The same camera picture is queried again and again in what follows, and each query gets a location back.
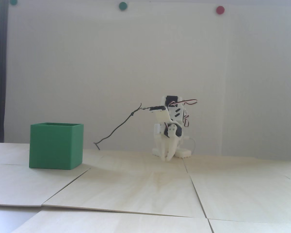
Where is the white power cable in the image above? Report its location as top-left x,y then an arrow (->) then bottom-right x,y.
183,137 -> 197,155

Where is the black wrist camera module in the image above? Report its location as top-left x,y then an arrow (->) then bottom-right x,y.
144,104 -> 167,112

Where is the black window frame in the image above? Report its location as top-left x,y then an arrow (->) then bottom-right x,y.
0,0 -> 9,143

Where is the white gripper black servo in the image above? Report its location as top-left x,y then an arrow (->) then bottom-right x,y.
153,110 -> 185,162

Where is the red white servo wire bundle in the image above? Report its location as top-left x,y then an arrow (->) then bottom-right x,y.
169,98 -> 198,128

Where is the white robot arm with base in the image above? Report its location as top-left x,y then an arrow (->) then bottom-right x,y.
152,95 -> 192,158

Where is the green open-top box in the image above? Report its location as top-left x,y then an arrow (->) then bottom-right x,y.
29,123 -> 84,170

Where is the thin black camera cable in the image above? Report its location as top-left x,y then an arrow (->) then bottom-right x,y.
93,102 -> 146,151

